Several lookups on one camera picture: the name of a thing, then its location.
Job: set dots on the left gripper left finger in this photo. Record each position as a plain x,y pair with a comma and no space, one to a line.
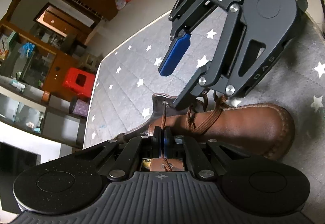
157,140

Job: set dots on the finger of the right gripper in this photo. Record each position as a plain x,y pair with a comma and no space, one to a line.
185,16
220,66

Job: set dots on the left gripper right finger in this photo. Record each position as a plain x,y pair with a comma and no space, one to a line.
168,143

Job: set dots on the brown shoelace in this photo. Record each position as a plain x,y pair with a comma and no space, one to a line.
197,124

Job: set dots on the brown leather shoe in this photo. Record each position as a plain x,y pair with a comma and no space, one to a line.
263,129

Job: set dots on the grey star pattern table cover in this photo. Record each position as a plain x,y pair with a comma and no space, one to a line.
128,77

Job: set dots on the purple patterned bin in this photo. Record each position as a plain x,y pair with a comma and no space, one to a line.
79,107

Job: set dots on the red plastic stool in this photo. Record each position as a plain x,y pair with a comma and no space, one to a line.
79,82

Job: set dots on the glass display cabinet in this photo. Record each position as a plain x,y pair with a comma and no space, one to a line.
34,62

